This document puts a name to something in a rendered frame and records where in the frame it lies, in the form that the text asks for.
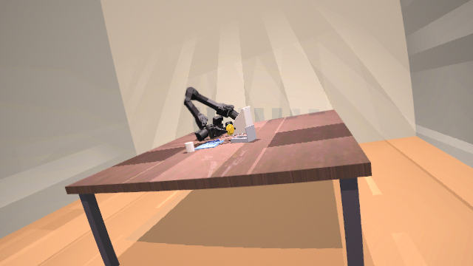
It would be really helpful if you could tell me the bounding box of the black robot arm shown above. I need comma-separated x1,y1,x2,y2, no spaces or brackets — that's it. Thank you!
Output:
184,87,239,141

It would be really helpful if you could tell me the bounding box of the yellow plate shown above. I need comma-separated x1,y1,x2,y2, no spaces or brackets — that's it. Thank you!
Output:
226,124,234,135

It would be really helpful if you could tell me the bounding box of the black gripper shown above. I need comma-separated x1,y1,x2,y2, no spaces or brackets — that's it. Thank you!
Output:
208,121,233,139

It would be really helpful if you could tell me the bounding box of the white cylinder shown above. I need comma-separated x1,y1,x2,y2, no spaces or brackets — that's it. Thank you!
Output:
186,142,194,153

